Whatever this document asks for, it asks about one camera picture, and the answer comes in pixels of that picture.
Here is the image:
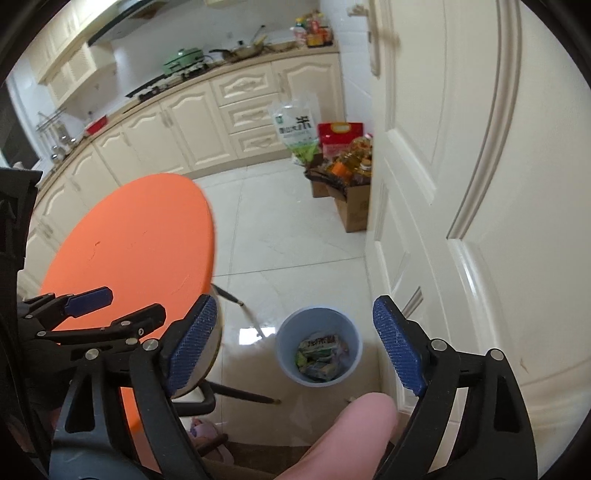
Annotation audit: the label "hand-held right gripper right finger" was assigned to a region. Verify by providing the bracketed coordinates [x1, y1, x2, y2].
[372, 294, 539, 480]

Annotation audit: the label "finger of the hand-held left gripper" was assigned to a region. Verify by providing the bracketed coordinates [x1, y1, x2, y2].
[20, 286, 114, 332]
[36, 303, 166, 345]

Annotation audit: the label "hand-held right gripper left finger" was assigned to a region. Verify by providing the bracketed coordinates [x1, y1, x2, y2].
[48, 294, 218, 480]

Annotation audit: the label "green white snack packet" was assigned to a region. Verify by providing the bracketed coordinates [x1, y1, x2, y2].
[300, 332, 345, 359]

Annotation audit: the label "blue plastic bin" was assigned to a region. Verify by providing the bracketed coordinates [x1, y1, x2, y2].
[276, 305, 362, 387]

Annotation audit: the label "round wooden stool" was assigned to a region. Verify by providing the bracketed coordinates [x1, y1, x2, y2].
[170, 283, 283, 416]

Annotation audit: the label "pink slipper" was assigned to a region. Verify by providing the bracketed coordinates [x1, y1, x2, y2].
[188, 416, 235, 463]

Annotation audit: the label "person's pink trouser leg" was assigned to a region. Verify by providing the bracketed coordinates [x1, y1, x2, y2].
[276, 392, 399, 480]

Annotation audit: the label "brown doormat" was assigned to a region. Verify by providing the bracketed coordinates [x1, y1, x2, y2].
[202, 440, 320, 480]

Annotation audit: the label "large cardboard box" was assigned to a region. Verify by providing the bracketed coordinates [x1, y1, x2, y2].
[332, 181, 370, 233]

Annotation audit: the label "metal utensil rack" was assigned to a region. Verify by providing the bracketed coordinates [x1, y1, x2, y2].
[36, 107, 79, 163]

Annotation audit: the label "small cardboard box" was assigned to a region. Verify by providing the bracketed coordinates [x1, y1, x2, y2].
[305, 165, 339, 199]

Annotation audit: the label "white panel door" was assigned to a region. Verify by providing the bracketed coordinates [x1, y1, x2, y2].
[364, 0, 591, 418]

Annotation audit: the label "black appliance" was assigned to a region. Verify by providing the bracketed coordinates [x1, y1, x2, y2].
[0, 74, 42, 171]

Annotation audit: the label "yellow cooking oil bottle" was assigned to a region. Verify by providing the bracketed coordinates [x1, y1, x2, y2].
[330, 133, 373, 179]

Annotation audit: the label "cream kitchen cabinets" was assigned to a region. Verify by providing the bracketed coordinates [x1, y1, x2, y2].
[18, 50, 347, 289]

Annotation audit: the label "black gas stove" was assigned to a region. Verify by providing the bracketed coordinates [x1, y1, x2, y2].
[126, 64, 211, 101]

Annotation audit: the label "clear green rice bag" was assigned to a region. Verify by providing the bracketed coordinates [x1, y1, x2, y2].
[268, 90, 322, 165]

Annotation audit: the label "green cooking pot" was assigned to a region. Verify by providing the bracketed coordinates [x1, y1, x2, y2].
[163, 47, 204, 75]

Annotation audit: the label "range hood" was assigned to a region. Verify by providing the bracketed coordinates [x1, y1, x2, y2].
[87, 0, 158, 47]

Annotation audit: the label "frying pan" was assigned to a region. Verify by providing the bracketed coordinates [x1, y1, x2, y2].
[209, 38, 269, 64]

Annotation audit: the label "seasoning bottles group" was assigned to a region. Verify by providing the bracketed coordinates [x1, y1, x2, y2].
[291, 9, 334, 48]

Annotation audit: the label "red bag with handle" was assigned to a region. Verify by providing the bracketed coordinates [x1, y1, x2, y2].
[317, 121, 363, 160]

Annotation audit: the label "cream wall cabinets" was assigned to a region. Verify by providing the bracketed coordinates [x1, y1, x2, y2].
[27, 0, 117, 108]

